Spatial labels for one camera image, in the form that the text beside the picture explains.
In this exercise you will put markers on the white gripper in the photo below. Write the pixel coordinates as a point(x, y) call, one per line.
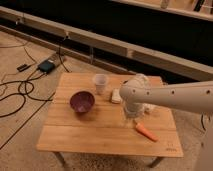
point(132, 110)

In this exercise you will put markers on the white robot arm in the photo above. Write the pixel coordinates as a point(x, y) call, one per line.
point(193, 97)

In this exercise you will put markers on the white sponge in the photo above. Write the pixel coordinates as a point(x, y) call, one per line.
point(115, 98)

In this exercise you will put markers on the white rectangular box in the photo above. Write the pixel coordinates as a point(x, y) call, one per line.
point(148, 108)

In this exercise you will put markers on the clear plastic cup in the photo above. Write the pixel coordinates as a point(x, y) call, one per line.
point(100, 81)

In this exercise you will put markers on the wooden table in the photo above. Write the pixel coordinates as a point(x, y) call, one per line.
point(104, 129)

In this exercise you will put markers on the purple bowl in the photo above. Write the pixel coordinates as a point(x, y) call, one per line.
point(82, 101)

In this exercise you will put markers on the black power adapter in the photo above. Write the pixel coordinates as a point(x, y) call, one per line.
point(46, 66)

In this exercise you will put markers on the small black device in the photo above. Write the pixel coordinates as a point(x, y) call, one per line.
point(23, 67)

